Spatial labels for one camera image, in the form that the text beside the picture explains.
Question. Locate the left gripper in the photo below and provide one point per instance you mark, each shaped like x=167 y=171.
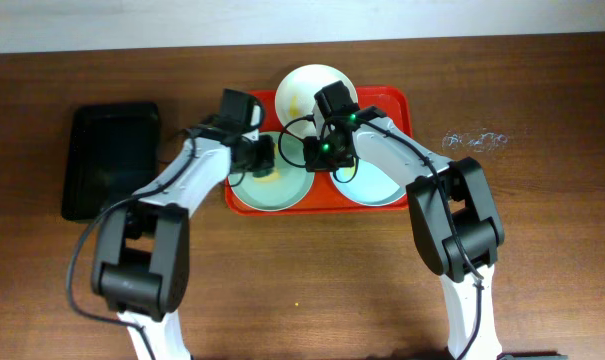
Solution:
x=261 y=157

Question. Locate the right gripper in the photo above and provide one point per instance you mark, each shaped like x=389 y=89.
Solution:
x=322 y=163

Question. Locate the green and yellow sponge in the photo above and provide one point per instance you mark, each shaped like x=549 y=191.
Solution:
x=264 y=176

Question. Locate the pale green plate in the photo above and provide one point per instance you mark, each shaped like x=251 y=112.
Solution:
x=289 y=189

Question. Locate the light blue plate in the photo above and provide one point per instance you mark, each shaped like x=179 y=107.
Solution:
x=367 y=185

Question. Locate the white plate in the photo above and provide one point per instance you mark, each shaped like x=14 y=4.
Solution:
x=295 y=96

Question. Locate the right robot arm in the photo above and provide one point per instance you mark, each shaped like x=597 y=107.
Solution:
x=454 y=219

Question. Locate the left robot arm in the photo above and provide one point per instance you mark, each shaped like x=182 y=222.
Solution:
x=141 y=264

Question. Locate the red plastic tray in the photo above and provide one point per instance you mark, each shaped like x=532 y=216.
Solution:
x=324 y=197

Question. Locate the black plastic tray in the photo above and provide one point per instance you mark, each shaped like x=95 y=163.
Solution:
x=112 y=153

